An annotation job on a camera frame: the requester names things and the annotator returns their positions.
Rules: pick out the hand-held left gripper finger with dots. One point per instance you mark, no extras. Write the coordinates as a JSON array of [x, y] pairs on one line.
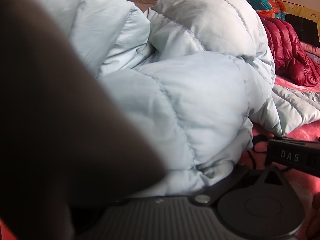
[[225, 183]]

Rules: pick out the light blue down jacket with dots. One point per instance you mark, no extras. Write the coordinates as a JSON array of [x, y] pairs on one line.
[[187, 92]]

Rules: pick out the dark red down jacket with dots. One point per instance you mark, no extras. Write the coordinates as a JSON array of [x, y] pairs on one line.
[[287, 50]]

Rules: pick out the black cloth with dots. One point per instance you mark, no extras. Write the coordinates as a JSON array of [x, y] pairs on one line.
[[302, 28]]

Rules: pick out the yellow headboard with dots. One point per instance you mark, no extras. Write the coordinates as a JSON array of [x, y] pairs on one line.
[[305, 10]]

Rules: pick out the teal and orange printed blanket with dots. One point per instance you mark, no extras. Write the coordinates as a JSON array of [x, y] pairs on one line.
[[265, 1]]

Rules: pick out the dark cloth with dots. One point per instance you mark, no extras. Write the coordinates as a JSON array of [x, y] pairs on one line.
[[50, 105]]

